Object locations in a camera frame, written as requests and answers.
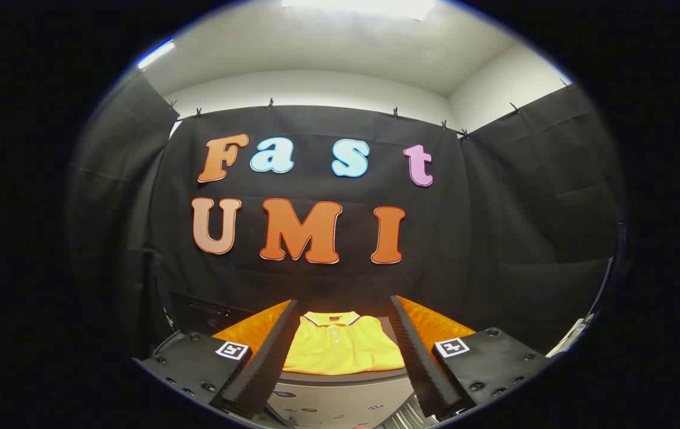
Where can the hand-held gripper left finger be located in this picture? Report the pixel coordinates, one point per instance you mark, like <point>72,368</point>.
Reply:
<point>268,363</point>

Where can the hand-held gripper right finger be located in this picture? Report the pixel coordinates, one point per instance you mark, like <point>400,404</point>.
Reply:
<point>420,363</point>

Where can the yellow polo shirt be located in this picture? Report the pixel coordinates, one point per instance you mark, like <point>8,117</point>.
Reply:
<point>343,351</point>

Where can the black backdrop cloth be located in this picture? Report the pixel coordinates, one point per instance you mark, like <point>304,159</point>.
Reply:
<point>465,238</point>

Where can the white panel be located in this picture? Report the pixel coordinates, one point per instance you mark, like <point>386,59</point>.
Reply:
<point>569,339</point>

